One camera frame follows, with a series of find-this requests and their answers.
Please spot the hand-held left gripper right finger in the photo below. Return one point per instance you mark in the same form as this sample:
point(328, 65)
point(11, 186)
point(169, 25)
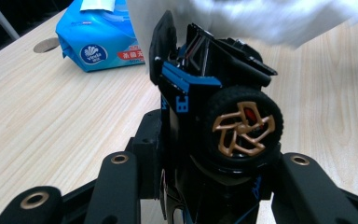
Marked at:
point(269, 190)

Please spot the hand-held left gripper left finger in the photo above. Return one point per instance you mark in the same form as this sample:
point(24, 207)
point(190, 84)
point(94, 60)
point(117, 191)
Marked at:
point(150, 155)

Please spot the blue and black toy car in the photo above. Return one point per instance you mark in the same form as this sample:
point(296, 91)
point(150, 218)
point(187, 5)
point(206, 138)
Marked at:
point(199, 102)

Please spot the blue wet wipes pack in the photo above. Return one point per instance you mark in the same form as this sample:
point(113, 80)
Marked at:
point(105, 40)

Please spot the white wet wipe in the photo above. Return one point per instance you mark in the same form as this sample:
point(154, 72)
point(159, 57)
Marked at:
point(261, 21)

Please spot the white metal stand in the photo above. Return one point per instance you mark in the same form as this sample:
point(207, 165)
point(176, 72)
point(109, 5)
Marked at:
point(1, 17)

